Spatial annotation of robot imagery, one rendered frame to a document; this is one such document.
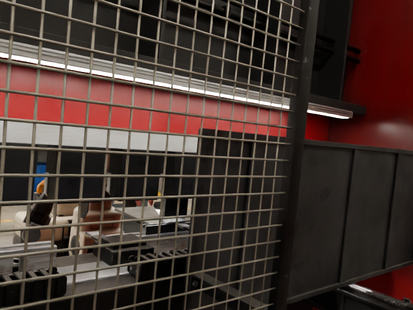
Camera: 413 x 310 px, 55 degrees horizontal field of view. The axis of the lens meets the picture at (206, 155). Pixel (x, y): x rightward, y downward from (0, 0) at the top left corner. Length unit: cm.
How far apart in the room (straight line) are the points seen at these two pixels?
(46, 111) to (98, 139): 17
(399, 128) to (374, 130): 11
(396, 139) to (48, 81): 138
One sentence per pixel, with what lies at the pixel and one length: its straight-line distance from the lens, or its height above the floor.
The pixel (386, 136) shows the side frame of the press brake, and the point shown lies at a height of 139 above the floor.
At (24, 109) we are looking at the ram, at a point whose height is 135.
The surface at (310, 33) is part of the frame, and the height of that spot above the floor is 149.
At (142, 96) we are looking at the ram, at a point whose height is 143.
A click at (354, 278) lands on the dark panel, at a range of 142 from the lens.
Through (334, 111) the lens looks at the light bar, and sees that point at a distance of 168.
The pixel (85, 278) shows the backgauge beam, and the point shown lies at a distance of 97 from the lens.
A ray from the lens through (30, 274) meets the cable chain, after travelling 84.
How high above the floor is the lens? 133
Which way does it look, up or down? 3 degrees down
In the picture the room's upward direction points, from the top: 5 degrees clockwise
